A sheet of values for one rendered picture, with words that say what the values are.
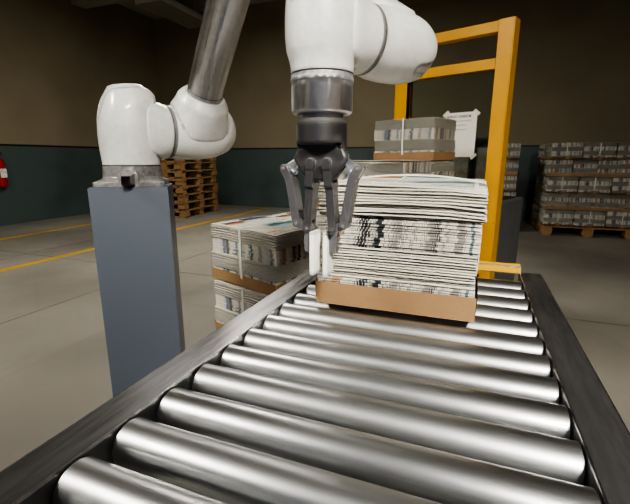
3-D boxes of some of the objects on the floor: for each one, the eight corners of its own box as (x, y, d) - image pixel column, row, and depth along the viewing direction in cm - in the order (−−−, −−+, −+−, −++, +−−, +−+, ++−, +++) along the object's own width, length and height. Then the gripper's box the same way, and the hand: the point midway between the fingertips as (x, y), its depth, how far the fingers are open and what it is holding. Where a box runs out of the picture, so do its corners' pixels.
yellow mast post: (386, 300, 315) (396, 40, 274) (392, 298, 322) (403, 43, 281) (396, 303, 309) (409, 38, 268) (402, 300, 316) (415, 40, 275)
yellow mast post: (471, 322, 273) (499, 19, 232) (476, 319, 280) (504, 23, 238) (485, 326, 267) (516, 15, 226) (489, 322, 274) (520, 19, 233)
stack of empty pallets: (185, 209, 892) (181, 147, 863) (220, 210, 867) (217, 147, 838) (146, 216, 775) (139, 145, 746) (185, 218, 750) (180, 145, 721)
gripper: (376, 118, 60) (371, 272, 66) (287, 121, 66) (289, 264, 71) (363, 113, 54) (359, 285, 59) (265, 116, 59) (269, 275, 64)
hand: (321, 252), depth 64 cm, fingers closed
